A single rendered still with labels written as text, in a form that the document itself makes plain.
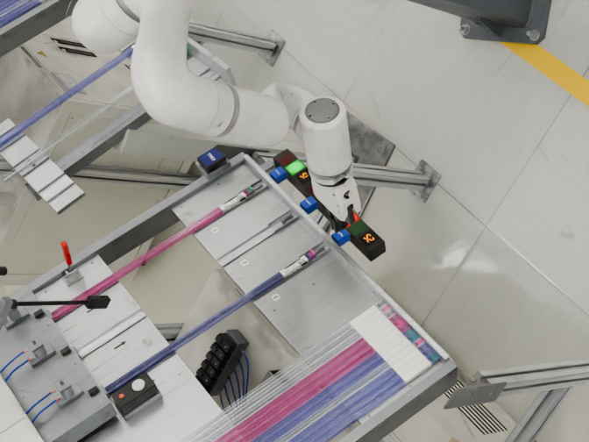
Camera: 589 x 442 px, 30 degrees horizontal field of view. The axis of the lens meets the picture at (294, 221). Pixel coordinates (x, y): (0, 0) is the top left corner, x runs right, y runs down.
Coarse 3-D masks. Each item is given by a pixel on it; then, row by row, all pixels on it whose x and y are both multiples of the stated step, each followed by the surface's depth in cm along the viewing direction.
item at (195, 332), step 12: (276, 276) 216; (264, 288) 215; (240, 300) 214; (228, 312) 212; (204, 324) 211; (192, 336) 210; (168, 348) 209; (156, 360) 208; (132, 372) 207; (120, 384) 205
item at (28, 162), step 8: (128, 88) 246; (120, 96) 245; (104, 104) 244; (112, 104) 244; (96, 112) 243; (104, 112) 244; (88, 120) 242; (72, 128) 242; (80, 128) 242; (64, 136) 241; (48, 144) 240; (56, 144) 240; (40, 152) 239; (48, 152) 240; (32, 160) 238; (16, 168) 237; (24, 168) 238; (8, 176) 236
